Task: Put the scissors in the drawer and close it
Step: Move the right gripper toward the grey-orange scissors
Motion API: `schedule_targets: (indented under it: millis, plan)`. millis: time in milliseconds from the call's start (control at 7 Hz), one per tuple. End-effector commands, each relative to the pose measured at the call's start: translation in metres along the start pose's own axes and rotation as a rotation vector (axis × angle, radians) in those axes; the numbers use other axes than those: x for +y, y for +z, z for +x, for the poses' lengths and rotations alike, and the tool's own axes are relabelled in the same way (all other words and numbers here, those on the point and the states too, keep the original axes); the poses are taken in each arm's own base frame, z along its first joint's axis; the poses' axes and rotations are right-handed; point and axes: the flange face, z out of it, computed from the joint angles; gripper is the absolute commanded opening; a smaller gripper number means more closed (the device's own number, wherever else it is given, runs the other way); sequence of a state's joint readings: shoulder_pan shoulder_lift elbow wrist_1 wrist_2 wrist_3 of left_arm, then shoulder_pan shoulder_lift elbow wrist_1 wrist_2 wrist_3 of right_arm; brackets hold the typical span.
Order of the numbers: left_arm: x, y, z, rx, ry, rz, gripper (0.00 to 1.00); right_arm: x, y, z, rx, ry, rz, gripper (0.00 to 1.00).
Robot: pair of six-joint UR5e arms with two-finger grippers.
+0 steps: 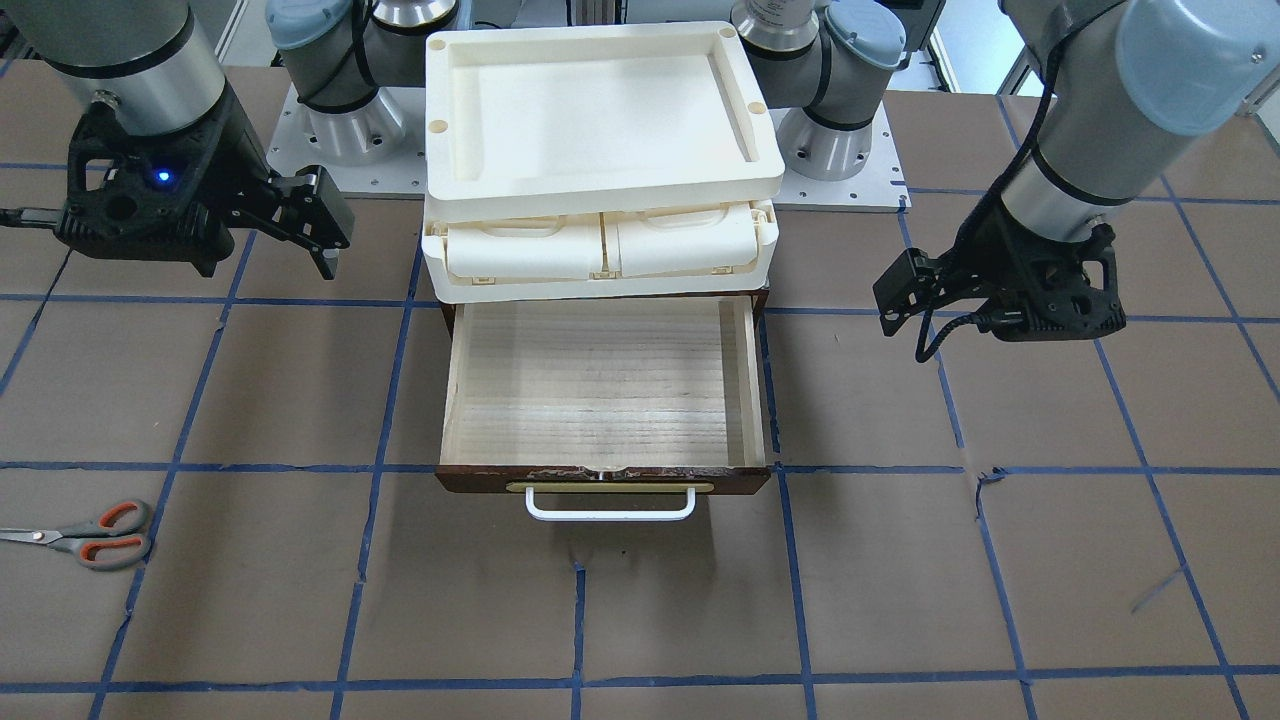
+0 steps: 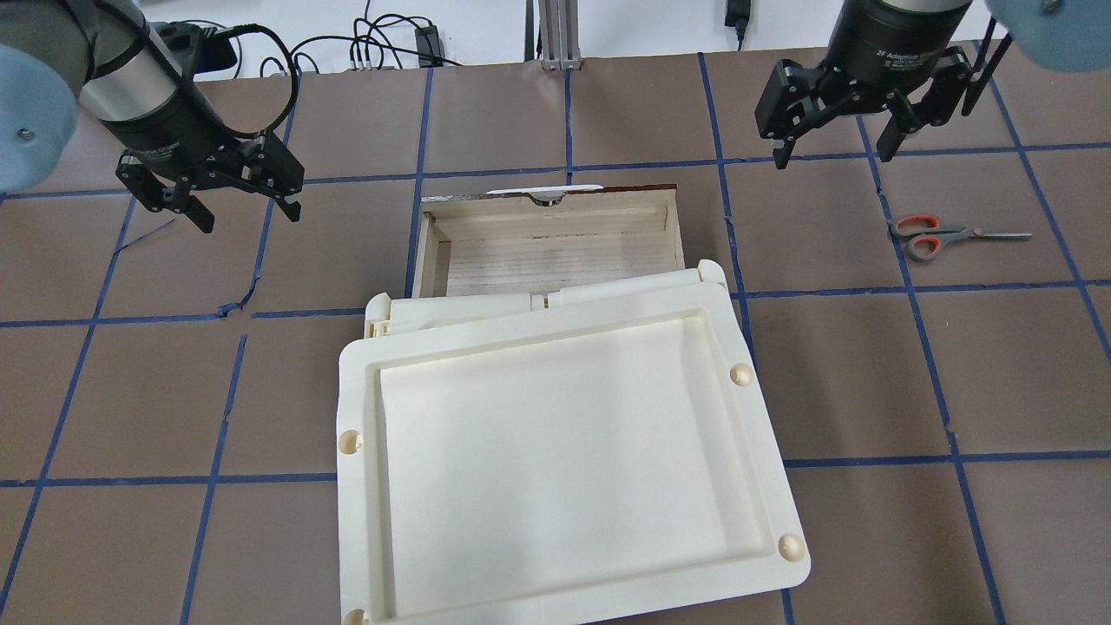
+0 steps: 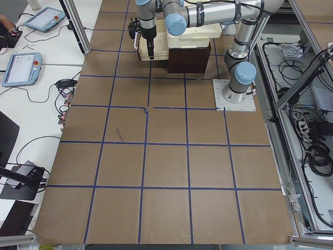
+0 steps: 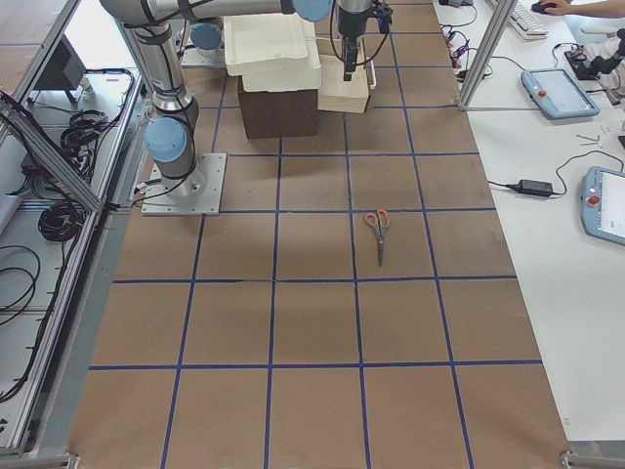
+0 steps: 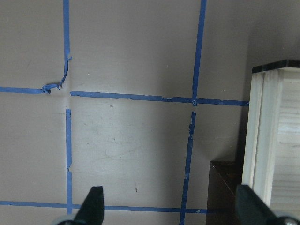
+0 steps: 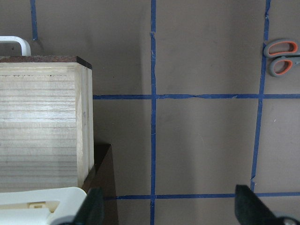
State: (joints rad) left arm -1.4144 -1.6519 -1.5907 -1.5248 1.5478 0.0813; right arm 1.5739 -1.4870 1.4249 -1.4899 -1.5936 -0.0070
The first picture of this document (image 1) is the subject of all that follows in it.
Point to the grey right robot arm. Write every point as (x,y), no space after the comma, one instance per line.
(151,62)

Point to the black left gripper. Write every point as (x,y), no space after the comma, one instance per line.
(985,240)

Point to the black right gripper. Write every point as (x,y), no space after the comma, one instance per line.
(228,158)

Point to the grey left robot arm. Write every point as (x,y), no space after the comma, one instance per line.
(1127,88)

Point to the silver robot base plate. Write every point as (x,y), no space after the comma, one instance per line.
(879,187)

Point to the wooden drawer white handle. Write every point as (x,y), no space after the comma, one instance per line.
(652,395)

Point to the orange grey scissors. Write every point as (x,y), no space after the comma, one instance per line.
(112,542)

